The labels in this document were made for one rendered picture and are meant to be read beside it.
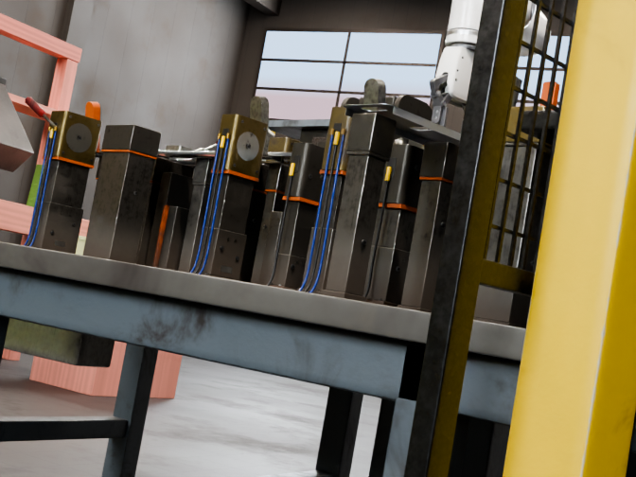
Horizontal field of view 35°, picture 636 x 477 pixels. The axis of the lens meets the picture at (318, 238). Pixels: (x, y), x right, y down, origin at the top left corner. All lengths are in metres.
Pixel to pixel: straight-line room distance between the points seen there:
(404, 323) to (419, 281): 0.38
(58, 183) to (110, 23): 9.94
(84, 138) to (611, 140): 1.71
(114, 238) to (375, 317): 1.16
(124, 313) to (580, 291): 0.73
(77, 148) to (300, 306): 1.35
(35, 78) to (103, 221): 9.24
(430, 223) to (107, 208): 0.97
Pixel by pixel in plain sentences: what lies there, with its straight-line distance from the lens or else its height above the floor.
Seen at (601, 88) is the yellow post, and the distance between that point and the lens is 1.18.
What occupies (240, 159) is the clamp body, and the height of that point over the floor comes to 0.96.
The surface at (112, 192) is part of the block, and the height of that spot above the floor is 0.87.
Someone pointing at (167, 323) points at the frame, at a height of 0.62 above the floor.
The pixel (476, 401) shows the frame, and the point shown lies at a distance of 1.29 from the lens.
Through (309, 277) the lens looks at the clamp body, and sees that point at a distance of 1.80.
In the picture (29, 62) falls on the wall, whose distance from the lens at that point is 11.56.
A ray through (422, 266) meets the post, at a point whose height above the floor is 0.78.
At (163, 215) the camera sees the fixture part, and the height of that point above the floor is 0.84.
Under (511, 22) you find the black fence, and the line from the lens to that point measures 1.14.
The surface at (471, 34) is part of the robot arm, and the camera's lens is 1.98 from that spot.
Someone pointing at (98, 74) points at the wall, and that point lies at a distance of 12.34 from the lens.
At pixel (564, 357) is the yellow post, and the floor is 0.67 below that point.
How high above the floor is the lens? 0.67
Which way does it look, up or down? 4 degrees up
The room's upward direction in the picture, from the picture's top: 10 degrees clockwise
